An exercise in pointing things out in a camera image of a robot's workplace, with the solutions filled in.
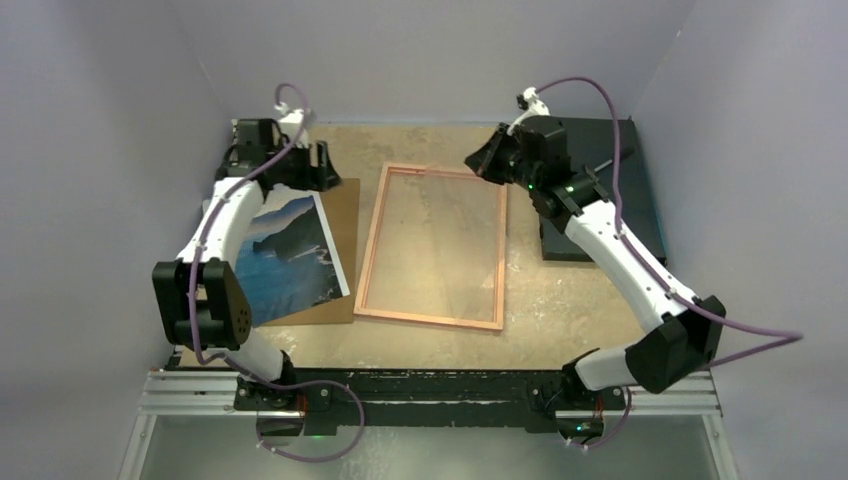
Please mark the aluminium rail frame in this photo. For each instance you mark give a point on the aluminium rail frame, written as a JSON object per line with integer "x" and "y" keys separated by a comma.
{"x": 562, "y": 307}

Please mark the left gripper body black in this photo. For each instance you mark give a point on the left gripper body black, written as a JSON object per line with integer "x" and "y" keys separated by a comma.
{"x": 296, "y": 170}

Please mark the seascape photo print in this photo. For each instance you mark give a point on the seascape photo print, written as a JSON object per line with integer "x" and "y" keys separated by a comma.
{"x": 291, "y": 258}

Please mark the brown cardboard backing board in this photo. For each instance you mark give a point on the brown cardboard backing board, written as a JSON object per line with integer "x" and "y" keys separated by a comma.
{"x": 341, "y": 252}

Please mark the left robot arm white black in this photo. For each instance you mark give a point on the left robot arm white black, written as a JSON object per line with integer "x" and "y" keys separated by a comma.
{"x": 200, "y": 300}

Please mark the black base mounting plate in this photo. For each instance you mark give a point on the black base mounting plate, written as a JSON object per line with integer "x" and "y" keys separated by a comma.
{"x": 536, "y": 401}

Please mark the clear acrylic glass sheet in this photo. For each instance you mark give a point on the clear acrylic glass sheet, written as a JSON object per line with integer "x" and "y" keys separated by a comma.
{"x": 434, "y": 245}

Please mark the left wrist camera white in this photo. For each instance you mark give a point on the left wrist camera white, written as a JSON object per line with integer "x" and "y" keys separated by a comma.
{"x": 294, "y": 120}

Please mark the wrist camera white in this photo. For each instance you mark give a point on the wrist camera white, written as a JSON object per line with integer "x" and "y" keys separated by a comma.
{"x": 530, "y": 104}
{"x": 294, "y": 120}

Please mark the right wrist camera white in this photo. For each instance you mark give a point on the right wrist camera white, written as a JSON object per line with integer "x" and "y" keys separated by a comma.
{"x": 530, "y": 104}

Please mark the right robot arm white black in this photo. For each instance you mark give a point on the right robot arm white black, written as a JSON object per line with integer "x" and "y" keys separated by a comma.
{"x": 681, "y": 333}

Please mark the small hammer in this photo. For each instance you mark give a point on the small hammer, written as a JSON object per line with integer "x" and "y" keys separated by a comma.
{"x": 623, "y": 154}

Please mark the pink wooden picture frame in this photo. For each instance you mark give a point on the pink wooden picture frame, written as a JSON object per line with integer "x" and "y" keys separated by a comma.
{"x": 430, "y": 245}

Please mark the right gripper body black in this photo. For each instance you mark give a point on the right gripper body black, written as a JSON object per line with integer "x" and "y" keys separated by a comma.
{"x": 521, "y": 173}

